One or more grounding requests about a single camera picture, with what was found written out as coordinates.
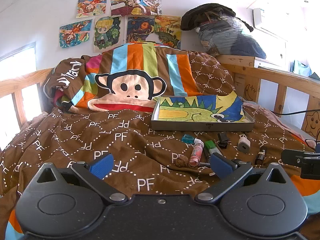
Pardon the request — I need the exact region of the white USB charger plug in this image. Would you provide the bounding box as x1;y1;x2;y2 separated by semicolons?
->
237;137;251;154

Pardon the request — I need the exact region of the striped monkey face pillow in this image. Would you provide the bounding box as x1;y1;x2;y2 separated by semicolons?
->
43;41;200;113

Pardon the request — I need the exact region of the grey metal tray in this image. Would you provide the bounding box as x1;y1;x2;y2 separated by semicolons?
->
151;108;254;132

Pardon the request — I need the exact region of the teal nail polish bottle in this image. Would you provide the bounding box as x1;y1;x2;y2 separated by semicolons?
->
181;134;195;144

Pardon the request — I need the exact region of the anime drawing upper left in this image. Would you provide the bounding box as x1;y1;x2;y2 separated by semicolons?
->
76;0;107;18

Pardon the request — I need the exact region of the black power cable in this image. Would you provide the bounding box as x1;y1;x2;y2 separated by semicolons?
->
269;108;320;117

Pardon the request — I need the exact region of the bagged bedding bundle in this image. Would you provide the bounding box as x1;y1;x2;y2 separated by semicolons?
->
197;15;266;59

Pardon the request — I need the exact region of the pink cosmetic tube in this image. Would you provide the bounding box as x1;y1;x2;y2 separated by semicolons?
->
189;139;204;167

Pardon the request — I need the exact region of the orange landscape painting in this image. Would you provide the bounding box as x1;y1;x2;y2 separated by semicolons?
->
154;15;182;49

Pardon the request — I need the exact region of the brown PF patterned duvet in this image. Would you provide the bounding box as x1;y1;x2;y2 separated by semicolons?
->
0;50;316;233

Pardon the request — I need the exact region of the white air conditioner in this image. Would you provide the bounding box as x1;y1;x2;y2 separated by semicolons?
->
253;8;277;36

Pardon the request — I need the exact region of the anime drawing lower left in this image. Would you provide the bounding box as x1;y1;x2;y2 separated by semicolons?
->
59;20;92;48

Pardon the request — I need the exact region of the dinosaur painting paper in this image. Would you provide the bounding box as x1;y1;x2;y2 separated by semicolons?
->
153;92;246;123

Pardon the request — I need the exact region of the blue hanging clothing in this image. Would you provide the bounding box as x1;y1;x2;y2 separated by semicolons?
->
293;60;312;77

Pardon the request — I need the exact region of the wooden side rail left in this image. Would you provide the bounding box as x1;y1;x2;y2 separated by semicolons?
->
1;68;54;128

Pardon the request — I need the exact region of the cartoon drawing upper right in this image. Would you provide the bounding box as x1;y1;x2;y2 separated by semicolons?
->
111;0;162;16

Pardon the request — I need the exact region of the black fuzzy hat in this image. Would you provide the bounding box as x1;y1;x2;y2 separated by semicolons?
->
181;3;254;32

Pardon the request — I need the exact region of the green cap marker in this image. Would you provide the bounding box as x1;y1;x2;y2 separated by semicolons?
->
204;140;223;156

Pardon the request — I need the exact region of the anime drawing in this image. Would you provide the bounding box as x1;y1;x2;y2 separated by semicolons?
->
59;20;92;48
76;0;107;18

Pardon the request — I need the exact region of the black binder clip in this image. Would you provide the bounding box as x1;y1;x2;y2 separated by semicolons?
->
217;132;229;149

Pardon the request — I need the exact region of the dark swirl painting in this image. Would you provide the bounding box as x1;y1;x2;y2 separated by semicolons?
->
126;17;155;42

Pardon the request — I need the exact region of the blond character drawing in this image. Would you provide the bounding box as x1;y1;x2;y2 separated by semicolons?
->
93;16;121;52

